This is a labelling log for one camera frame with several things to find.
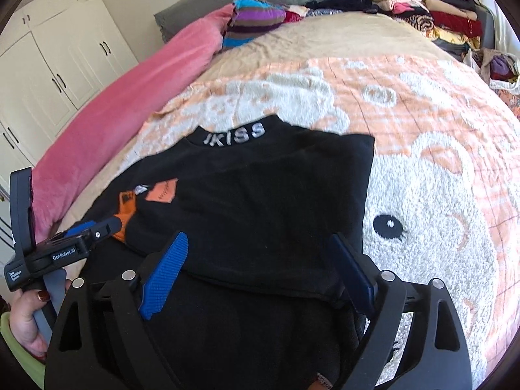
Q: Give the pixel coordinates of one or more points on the pink duvet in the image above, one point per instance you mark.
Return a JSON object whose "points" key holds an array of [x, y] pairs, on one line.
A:
{"points": [[122, 105]]}

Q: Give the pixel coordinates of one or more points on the cream wardrobe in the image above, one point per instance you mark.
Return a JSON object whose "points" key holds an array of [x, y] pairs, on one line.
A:
{"points": [[53, 57]]}

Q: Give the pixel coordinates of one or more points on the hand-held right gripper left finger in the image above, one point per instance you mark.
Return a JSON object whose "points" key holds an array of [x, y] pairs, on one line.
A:
{"points": [[164, 276]]}

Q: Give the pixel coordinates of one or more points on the white bag with clothes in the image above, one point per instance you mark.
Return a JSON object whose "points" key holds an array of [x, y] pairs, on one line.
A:
{"points": [[497, 67]]}

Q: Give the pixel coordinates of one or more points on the dark navy garment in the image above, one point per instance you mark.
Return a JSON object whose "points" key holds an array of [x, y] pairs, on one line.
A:
{"points": [[345, 3]]}

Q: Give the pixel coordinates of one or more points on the peach and white printed blanket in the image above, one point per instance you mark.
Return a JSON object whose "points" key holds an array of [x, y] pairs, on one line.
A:
{"points": [[426, 138]]}

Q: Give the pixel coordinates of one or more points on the person's left hand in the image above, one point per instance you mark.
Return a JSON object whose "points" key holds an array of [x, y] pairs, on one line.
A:
{"points": [[25, 319]]}

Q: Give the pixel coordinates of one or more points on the colourful striped sweater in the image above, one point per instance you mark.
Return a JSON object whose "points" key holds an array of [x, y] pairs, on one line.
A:
{"points": [[254, 20]]}

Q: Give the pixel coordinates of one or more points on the beige bed sheet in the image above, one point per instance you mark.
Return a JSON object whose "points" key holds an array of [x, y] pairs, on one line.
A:
{"points": [[345, 36]]}

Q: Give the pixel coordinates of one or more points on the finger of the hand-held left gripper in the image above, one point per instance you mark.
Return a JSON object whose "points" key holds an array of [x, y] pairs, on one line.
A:
{"points": [[80, 228], [106, 230]]}

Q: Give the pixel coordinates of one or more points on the pile of folded clothes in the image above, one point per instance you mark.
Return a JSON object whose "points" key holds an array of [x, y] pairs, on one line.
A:
{"points": [[430, 8]]}

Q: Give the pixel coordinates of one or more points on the black shirt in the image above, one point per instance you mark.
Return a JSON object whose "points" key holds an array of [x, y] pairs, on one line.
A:
{"points": [[252, 195]]}

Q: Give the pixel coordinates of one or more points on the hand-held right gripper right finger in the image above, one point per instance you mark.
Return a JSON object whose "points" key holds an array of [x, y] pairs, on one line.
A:
{"points": [[354, 277]]}

